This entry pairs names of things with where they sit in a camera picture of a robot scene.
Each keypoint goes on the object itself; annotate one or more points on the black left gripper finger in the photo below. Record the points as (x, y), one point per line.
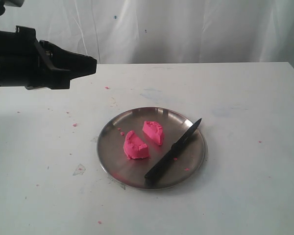
(79, 65)

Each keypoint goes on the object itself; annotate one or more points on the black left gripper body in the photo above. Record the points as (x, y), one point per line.
(24, 62)

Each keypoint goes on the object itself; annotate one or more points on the pink clay half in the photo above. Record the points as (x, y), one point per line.
(154, 131)
(134, 147)

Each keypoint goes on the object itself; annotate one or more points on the black knife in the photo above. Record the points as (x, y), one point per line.
(161, 167)

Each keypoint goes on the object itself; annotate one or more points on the white backdrop sheet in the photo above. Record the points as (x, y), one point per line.
(163, 31)

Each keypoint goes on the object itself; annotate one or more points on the round steel plate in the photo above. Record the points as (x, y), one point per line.
(132, 172)

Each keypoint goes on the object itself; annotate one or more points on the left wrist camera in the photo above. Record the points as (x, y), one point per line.
(12, 3)

